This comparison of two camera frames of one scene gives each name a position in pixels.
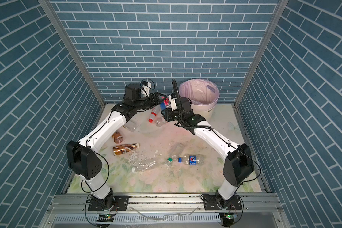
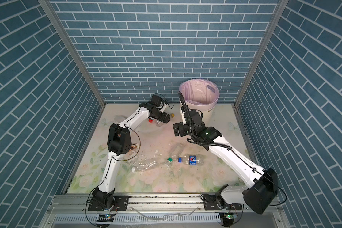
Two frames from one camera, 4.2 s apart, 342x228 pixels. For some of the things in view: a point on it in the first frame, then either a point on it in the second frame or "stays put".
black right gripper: [168, 117] to [181, 126]
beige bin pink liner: [203, 94] stays put
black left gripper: [157, 100] to [166, 119]
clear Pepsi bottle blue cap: [194, 159] stays put
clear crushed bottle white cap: [147, 164] stays put
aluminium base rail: [71, 210] stays put
